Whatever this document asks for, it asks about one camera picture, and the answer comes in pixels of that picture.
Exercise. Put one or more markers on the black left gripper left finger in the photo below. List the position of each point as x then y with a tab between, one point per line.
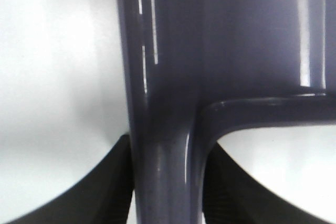
103	195

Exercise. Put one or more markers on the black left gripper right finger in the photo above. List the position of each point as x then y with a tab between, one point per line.
231	195

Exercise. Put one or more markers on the purple plastic dustpan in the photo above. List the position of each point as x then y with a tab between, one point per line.
196	70

